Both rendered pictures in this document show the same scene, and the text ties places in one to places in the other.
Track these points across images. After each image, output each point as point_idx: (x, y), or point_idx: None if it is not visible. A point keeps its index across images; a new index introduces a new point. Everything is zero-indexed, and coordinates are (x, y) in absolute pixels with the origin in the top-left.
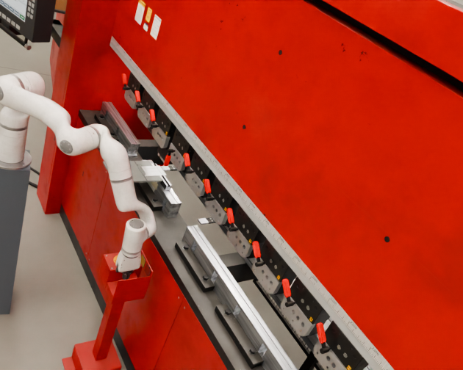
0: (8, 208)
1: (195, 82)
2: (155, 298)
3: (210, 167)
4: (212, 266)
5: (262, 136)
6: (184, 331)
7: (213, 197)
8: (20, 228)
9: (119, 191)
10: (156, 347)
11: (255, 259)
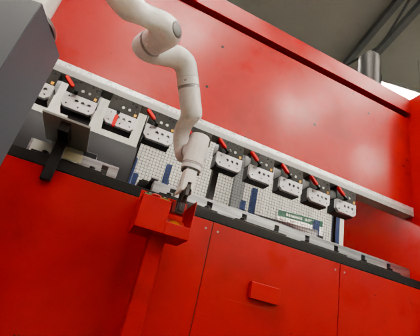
0: (13, 107)
1: (137, 57)
2: (163, 258)
3: (177, 118)
4: (204, 198)
5: (225, 91)
6: (225, 255)
7: None
8: None
9: (199, 95)
10: (183, 317)
11: (250, 167)
